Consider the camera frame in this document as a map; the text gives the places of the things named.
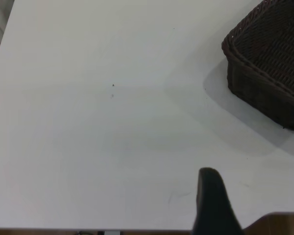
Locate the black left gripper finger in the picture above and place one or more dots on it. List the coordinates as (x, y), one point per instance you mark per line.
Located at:
(215, 208)

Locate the dark brown wicker basket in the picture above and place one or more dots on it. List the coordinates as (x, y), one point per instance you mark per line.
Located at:
(272, 49)

